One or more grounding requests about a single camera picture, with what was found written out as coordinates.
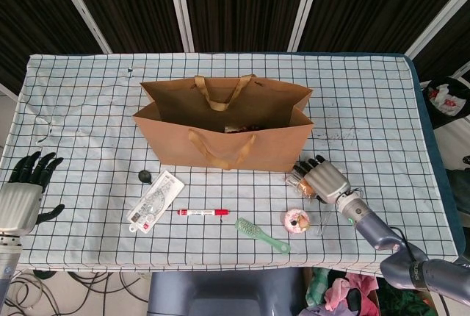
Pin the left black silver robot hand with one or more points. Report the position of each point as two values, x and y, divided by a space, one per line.
18 205

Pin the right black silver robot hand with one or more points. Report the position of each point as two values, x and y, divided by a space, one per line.
328 182

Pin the round bread bun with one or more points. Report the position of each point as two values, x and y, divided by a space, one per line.
304 185

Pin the pink toy donut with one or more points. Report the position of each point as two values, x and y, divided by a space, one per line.
293 220

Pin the dark red grape bunch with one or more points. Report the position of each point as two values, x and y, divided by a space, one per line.
245 130

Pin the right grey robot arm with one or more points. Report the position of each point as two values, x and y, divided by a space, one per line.
371 226

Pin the brown paper carrier bag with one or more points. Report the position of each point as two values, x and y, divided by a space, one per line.
227 150

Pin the green plastic brush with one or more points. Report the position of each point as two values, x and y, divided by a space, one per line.
247 227

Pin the colourful cloth pile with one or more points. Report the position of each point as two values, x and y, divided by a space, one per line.
349 286

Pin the white black checkered tablecloth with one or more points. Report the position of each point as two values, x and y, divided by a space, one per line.
92 110

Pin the black round knob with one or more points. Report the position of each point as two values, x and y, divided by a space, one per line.
145 176

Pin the red white marker pen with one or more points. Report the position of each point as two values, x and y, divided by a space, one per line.
202 212

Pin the dark teal fabric bundle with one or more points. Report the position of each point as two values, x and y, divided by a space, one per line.
460 191

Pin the clear ruler set package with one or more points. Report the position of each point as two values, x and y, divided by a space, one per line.
154 202

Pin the grey blue robot torso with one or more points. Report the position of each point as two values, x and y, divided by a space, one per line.
227 294

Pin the white partition post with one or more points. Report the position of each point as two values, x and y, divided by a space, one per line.
84 9
440 18
180 7
305 7

